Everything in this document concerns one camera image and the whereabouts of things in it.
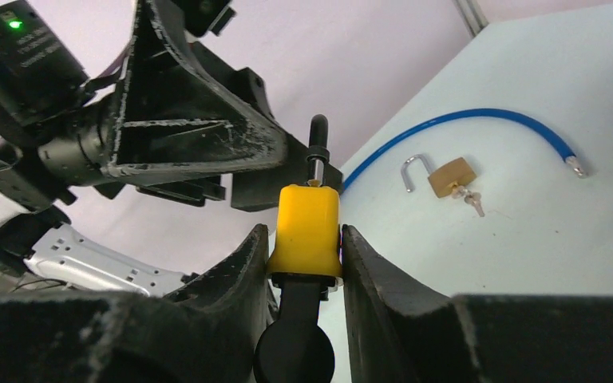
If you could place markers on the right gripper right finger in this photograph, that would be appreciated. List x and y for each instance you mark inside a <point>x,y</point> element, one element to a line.
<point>400,330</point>

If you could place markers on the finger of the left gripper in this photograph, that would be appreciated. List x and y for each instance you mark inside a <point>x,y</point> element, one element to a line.
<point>259,190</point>

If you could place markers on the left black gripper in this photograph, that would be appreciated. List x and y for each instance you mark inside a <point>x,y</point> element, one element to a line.
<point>179,119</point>

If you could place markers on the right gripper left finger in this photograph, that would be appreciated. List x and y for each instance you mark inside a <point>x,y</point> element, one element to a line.
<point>204,332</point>

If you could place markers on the yellow black padlock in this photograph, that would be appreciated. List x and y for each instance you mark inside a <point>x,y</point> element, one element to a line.
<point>305,265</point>

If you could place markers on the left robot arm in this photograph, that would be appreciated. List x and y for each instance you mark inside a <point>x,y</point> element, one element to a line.
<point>41,80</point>

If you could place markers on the brass padlock keys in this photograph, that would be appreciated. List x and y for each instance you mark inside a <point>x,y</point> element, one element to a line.
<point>471,198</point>

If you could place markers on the brass padlock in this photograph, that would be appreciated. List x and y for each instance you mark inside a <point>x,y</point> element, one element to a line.
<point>449,179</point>

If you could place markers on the left aluminium frame post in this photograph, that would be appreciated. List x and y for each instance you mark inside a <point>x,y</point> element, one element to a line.
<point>472,16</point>

